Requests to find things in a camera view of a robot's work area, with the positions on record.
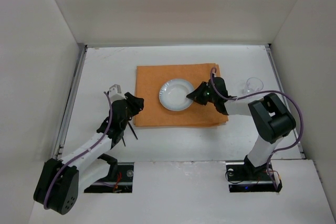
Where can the orange cloth napkin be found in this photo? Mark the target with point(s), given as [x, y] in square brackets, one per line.
[150, 79]

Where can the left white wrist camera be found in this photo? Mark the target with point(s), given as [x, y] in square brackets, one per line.
[115, 93]

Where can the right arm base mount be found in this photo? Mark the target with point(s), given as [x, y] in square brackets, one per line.
[242, 180]

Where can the black plastic knife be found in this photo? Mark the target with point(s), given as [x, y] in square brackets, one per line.
[132, 130]

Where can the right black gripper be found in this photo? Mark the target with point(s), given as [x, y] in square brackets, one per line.
[200, 94]

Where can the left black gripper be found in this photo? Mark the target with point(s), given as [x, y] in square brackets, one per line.
[122, 126]

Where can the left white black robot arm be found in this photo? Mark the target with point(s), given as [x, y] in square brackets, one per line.
[62, 180]

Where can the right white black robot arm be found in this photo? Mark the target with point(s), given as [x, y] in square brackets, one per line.
[271, 117]

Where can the clear plastic cup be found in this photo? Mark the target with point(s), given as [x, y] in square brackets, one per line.
[249, 86]

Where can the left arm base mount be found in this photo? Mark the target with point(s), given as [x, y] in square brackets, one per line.
[119, 179]

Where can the clear plastic plate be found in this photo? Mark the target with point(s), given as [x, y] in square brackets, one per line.
[172, 95]

